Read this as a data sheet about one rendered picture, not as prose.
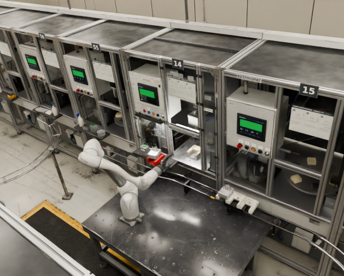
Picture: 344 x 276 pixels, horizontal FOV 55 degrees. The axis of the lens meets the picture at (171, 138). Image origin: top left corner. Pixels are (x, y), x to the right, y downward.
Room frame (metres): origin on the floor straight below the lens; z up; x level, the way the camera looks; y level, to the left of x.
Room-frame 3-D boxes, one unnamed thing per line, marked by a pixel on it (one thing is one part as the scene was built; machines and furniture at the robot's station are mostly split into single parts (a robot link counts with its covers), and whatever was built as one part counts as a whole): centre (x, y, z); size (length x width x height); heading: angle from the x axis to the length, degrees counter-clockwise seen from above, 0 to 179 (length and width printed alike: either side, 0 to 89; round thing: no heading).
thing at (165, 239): (2.14, 0.05, 0.66); 1.50 x 1.06 x 0.04; 49
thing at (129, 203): (2.26, 0.47, 0.85); 0.18 x 0.16 x 0.22; 1
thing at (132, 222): (2.24, 0.45, 0.71); 0.22 x 0.18 x 0.06; 49
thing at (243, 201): (2.15, -0.53, 0.84); 0.36 x 0.14 x 0.10; 49
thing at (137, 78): (3.05, 0.12, 1.60); 0.42 x 0.29 x 0.46; 49
